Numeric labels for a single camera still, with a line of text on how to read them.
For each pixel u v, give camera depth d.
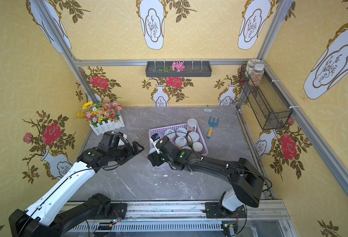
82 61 0.94
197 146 0.92
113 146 0.60
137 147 0.70
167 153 0.60
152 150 0.78
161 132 1.00
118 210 0.74
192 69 0.92
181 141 0.95
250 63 0.85
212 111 1.17
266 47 0.86
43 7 0.71
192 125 0.94
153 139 0.69
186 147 0.90
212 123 1.13
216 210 0.73
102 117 0.95
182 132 1.00
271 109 0.80
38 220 0.38
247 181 0.42
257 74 0.80
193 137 0.93
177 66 0.88
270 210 0.75
